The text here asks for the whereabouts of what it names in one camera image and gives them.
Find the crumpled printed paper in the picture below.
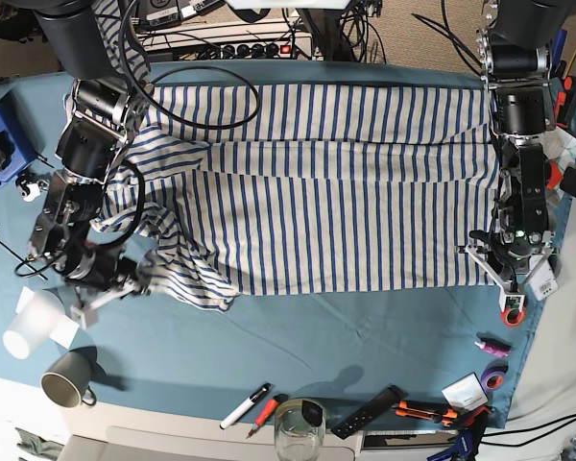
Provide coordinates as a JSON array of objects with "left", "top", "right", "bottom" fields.
[{"left": 542, "top": 129, "right": 576, "bottom": 170}]

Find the purple tape roll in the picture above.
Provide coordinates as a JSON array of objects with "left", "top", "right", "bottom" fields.
[{"left": 480, "top": 366, "right": 507, "bottom": 392}]

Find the white plastic cup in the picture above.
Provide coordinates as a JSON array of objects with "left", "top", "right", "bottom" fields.
[{"left": 3, "top": 287, "right": 68, "bottom": 360}]

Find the orange utility knife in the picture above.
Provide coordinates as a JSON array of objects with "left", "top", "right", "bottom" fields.
[{"left": 392, "top": 400, "right": 459, "bottom": 427}]

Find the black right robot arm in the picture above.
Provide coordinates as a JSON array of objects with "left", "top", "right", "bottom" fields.
[{"left": 27, "top": 1, "right": 147, "bottom": 328}]

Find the grey ceramic mug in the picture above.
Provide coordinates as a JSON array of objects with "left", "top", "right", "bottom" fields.
[{"left": 40, "top": 352, "right": 97, "bottom": 408}]

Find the blue black clamp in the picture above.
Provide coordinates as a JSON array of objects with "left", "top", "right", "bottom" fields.
[{"left": 427, "top": 405, "right": 492, "bottom": 461}]

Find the black remote control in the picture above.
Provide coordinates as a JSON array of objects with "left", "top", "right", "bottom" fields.
[{"left": 330, "top": 385, "right": 407, "bottom": 440}]

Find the red cube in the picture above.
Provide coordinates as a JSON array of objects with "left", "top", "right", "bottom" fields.
[{"left": 544, "top": 161, "right": 563, "bottom": 190}]

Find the clear wine glass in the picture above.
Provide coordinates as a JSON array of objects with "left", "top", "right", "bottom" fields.
[{"left": 275, "top": 398, "right": 326, "bottom": 461}]

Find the grey green cloth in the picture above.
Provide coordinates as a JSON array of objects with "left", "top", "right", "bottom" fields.
[{"left": 15, "top": 427, "right": 64, "bottom": 460}]

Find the red handled screwdriver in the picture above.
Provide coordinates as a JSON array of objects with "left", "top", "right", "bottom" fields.
[{"left": 247, "top": 394, "right": 288, "bottom": 438}]

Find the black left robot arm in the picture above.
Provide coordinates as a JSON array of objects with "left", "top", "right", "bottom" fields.
[{"left": 463, "top": 1, "right": 571, "bottom": 322}]

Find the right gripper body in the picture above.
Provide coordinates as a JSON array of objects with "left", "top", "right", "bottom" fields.
[{"left": 64, "top": 249, "right": 149, "bottom": 329}]

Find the white power strip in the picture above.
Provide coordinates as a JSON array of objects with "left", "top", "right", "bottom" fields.
[{"left": 138, "top": 19, "right": 322, "bottom": 61}]

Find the white labelled package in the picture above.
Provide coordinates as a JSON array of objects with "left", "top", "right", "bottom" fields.
[{"left": 529, "top": 261, "right": 559, "bottom": 301}]

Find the blue white striped T-shirt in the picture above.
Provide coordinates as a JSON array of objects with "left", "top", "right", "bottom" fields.
[{"left": 64, "top": 0, "right": 515, "bottom": 313}]

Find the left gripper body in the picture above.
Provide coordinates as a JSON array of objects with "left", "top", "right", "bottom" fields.
[{"left": 457, "top": 244, "right": 557, "bottom": 311}]

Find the blue block with knob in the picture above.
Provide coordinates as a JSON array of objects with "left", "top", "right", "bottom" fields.
[{"left": 0, "top": 102, "right": 36, "bottom": 187}]

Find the orange tape roll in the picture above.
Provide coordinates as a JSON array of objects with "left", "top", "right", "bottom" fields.
[{"left": 500, "top": 307, "right": 526, "bottom": 328}]

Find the purple glue bottle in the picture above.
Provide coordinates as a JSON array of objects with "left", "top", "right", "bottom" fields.
[{"left": 474, "top": 338, "right": 512, "bottom": 358}]

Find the orange black clamp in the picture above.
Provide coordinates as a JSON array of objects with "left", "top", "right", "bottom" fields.
[{"left": 554, "top": 76, "right": 576, "bottom": 129}]

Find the metal hex key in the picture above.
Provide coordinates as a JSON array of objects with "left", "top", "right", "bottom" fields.
[{"left": 0, "top": 237, "right": 49, "bottom": 281}]

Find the black square box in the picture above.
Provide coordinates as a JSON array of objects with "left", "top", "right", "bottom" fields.
[{"left": 560, "top": 166, "right": 576, "bottom": 199}]

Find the white small box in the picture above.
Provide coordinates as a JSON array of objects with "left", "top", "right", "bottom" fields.
[{"left": 442, "top": 373, "right": 488, "bottom": 412}]

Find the white marker pen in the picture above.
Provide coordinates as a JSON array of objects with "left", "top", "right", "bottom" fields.
[{"left": 220, "top": 382, "right": 272, "bottom": 430}]

